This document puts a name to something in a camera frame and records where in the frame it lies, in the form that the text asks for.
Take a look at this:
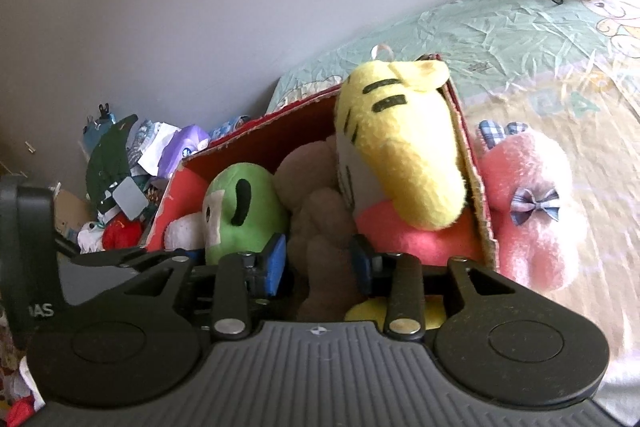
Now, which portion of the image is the mauve plush bear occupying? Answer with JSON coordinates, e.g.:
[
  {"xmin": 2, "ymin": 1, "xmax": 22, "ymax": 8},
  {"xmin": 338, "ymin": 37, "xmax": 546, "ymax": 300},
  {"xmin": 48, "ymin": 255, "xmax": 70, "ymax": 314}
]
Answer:
[{"xmin": 273, "ymin": 135, "xmax": 360, "ymax": 322}]

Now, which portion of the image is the small brown cardboard box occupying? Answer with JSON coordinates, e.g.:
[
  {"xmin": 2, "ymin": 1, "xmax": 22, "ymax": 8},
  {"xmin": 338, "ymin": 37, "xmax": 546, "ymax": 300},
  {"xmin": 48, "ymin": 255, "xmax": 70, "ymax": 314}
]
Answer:
[{"xmin": 54, "ymin": 188, "xmax": 96, "ymax": 242}]

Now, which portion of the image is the small white frog figurine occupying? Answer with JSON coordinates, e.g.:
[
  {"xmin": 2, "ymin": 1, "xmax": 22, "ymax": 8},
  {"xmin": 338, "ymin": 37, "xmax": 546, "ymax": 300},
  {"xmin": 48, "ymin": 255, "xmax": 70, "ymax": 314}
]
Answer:
[{"xmin": 77, "ymin": 221, "xmax": 104, "ymax": 254}]

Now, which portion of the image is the purple tissue pack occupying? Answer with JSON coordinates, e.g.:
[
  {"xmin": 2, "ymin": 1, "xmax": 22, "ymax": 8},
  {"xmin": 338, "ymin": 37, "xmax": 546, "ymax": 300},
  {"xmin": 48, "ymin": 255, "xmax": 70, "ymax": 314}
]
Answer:
[{"xmin": 157, "ymin": 124, "xmax": 209, "ymax": 179}]

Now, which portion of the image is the red plush toy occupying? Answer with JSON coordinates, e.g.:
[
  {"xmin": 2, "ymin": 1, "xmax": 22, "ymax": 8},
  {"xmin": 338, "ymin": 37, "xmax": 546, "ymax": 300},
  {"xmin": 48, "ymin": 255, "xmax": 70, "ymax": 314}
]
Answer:
[{"xmin": 102, "ymin": 212, "xmax": 143, "ymax": 251}]

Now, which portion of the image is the green avocado plush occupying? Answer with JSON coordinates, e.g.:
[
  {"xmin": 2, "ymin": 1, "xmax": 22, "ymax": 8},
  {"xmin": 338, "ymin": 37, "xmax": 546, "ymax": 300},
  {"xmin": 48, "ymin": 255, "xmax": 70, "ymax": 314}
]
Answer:
[{"xmin": 202, "ymin": 162, "xmax": 288, "ymax": 265}]

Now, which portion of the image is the green cartoon bed sheet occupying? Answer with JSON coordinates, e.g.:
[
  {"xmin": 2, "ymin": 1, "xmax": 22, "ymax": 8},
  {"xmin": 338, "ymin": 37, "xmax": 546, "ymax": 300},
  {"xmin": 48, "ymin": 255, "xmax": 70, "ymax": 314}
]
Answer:
[{"xmin": 269, "ymin": 0, "xmax": 639, "ymax": 425}]

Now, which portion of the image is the red cardboard box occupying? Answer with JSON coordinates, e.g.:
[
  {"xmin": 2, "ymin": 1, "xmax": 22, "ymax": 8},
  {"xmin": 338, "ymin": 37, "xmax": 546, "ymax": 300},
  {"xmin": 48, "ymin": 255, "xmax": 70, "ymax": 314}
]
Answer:
[{"xmin": 145, "ymin": 60, "xmax": 499, "ymax": 281}]

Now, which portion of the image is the yellow tiger plush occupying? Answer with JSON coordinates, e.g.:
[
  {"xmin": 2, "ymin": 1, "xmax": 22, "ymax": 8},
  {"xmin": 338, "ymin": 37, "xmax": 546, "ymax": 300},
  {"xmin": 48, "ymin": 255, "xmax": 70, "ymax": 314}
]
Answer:
[{"xmin": 333, "ymin": 58, "xmax": 486, "ymax": 333}]

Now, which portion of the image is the blue bottle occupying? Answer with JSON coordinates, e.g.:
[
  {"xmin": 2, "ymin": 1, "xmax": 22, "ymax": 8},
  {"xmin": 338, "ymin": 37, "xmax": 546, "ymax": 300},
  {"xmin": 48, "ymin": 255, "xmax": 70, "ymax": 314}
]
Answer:
[{"xmin": 81, "ymin": 103, "xmax": 116, "ymax": 156}]

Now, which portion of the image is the white plush bunny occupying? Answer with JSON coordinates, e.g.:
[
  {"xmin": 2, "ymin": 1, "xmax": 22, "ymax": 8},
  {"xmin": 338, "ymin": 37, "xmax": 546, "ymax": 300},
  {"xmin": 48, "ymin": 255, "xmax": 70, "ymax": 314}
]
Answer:
[{"xmin": 164, "ymin": 212, "xmax": 205, "ymax": 251}]

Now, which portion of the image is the pink plush bunny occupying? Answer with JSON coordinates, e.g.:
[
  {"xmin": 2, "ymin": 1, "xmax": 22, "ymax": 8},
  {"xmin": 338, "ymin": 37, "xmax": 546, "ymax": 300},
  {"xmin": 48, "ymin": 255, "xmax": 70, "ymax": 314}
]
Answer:
[{"xmin": 477, "ymin": 119, "xmax": 582, "ymax": 291}]

